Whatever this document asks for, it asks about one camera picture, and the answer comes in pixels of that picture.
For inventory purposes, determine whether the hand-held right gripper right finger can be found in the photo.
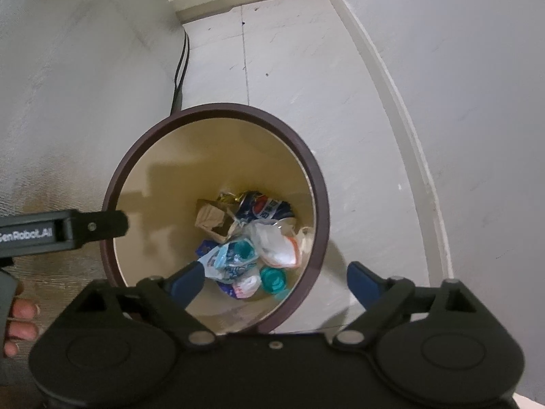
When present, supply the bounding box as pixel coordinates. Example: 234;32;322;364
331;261;490;352

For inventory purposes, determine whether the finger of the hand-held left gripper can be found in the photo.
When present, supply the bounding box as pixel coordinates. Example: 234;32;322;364
64;210;130;248

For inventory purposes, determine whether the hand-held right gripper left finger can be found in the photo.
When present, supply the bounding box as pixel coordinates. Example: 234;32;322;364
64;260;220;352

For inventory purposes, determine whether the blue and white plastic wrapper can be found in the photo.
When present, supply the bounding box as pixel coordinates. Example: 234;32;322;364
197;241;239;298

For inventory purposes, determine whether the teal and clear plastic packet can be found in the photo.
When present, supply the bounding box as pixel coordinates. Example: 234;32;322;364
198;239;261;283

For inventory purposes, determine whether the clear plastic bag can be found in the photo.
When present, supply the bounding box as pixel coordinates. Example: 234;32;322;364
231;272;262;301

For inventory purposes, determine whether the brown cardboard piece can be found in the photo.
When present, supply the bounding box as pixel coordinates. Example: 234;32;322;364
195;198;238;244

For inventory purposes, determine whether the teal plastic lid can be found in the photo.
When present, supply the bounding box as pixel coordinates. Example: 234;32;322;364
259;266;291;296

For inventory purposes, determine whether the beige bin with brown rim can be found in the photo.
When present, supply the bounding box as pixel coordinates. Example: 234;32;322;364
101;103;331;335

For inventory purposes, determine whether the knotted white plastic bag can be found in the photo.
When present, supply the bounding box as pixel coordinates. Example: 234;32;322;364
250;218;316;270

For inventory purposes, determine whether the crushed blue soda can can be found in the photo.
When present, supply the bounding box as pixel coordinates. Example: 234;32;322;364
235;191;295;227

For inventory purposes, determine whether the person's left hand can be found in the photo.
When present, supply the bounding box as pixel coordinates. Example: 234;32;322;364
2;283;42;359

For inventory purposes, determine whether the black floor cable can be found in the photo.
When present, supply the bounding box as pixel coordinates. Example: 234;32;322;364
169;31;191;117

